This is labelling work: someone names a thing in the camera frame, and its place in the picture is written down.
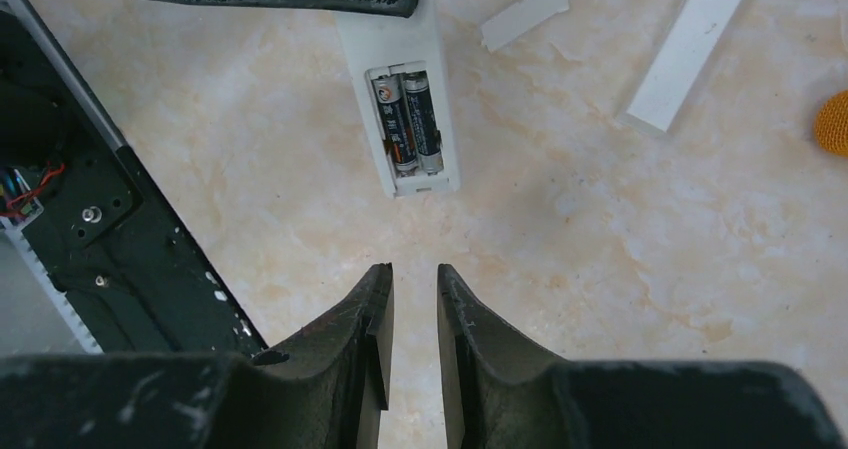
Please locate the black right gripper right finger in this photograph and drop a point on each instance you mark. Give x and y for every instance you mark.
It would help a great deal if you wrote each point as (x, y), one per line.
(501, 389)

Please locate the orange toy microphone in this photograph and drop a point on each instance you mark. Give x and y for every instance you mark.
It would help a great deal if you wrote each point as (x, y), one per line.
(830, 125)

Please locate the white remote battery cover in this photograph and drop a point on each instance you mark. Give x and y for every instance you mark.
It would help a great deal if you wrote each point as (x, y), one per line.
(684, 52)

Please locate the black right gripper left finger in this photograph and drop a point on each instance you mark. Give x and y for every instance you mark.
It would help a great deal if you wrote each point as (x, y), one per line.
(325, 386)

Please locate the small white remote control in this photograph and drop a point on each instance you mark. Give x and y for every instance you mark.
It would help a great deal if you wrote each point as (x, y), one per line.
(377, 46)

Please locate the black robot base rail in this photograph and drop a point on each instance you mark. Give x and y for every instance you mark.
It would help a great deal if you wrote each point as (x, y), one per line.
(91, 224)

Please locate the black AAA battery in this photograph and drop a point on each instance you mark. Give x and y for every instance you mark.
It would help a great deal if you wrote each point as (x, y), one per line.
(395, 123)
(422, 117)

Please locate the small white battery door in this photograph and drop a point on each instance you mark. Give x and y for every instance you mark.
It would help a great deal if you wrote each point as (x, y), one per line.
(517, 19)

